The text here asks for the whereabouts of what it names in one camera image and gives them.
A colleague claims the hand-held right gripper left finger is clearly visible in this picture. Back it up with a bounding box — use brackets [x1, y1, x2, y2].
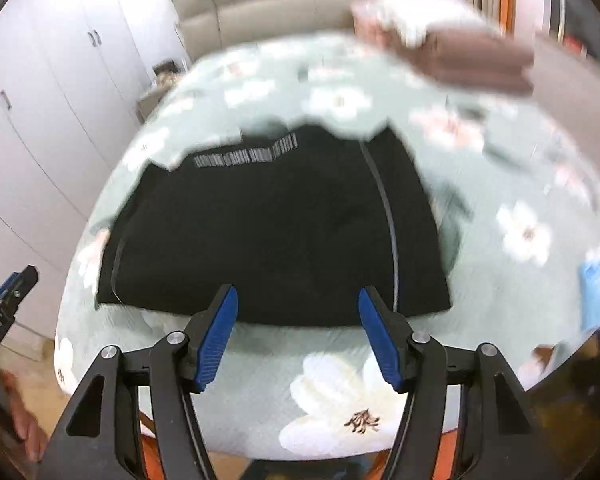
[36, 284, 240, 480]

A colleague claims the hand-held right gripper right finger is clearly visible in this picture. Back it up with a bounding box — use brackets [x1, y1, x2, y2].
[358, 286, 557, 480]

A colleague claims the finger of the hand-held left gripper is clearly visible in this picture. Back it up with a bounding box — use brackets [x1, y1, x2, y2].
[0, 266, 40, 313]

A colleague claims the black hooded jacket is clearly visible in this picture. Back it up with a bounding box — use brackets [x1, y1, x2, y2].
[95, 121, 453, 328]

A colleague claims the person's left hand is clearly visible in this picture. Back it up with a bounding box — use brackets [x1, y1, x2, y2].
[0, 370, 50, 463]

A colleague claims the floral green bed sheet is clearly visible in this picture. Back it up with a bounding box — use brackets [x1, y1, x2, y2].
[54, 35, 600, 461]

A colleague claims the white wardrobe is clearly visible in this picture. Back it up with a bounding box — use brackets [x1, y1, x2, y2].
[0, 0, 193, 333]

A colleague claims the cluttered nightstand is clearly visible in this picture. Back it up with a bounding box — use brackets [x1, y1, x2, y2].
[135, 59, 187, 125]

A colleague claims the brown folded quilt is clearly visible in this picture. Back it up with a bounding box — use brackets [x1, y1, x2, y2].
[407, 27, 537, 97]

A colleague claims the pink folded blanket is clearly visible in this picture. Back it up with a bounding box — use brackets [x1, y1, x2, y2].
[351, 0, 412, 52]

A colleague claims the white lace pillow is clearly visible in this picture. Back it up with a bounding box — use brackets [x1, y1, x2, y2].
[365, 0, 503, 47]

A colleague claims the beige upholstered headboard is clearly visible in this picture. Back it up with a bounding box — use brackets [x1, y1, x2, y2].
[171, 0, 437, 63]

